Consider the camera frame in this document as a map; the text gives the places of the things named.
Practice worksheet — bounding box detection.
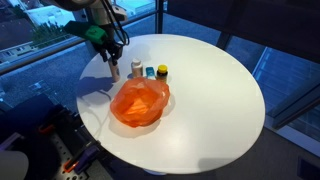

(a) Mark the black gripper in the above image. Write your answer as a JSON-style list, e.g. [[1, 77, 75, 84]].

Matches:
[[96, 31, 124, 67]]

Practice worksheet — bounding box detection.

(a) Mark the tall white plastic bottle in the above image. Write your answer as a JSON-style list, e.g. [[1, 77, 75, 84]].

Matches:
[[109, 59, 121, 83]]

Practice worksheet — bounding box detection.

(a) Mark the white bottle beige label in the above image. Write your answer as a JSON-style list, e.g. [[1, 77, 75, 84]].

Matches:
[[130, 58, 144, 79]]

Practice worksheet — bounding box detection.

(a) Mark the orange plastic bag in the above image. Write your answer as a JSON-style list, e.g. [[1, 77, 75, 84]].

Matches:
[[109, 77, 171, 129]]

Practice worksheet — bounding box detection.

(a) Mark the dark bottle yellow cap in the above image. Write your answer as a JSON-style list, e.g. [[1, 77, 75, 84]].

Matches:
[[156, 64, 169, 84]]

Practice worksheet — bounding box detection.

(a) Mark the small teal box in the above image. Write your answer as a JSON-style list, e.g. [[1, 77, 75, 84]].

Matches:
[[145, 66, 157, 81]]

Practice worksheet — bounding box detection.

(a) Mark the grey metal handrail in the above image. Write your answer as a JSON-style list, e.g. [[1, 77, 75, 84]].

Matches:
[[0, 9, 158, 76]]

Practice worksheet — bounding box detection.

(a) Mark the purple bar clamp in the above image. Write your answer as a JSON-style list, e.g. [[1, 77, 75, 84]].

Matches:
[[63, 141, 103, 175]]

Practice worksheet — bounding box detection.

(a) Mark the grey perforated mounting board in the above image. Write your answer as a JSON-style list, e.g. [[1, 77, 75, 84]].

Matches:
[[48, 133, 89, 180]]

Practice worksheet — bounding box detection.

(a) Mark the white rounded object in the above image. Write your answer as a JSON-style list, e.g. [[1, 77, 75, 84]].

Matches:
[[0, 149, 30, 180]]

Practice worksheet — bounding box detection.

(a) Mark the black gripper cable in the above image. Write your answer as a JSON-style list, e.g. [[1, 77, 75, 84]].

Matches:
[[99, 0, 130, 47]]

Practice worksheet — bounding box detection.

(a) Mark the white table pedestal base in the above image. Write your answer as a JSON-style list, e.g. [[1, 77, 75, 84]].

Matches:
[[143, 168, 168, 176]]

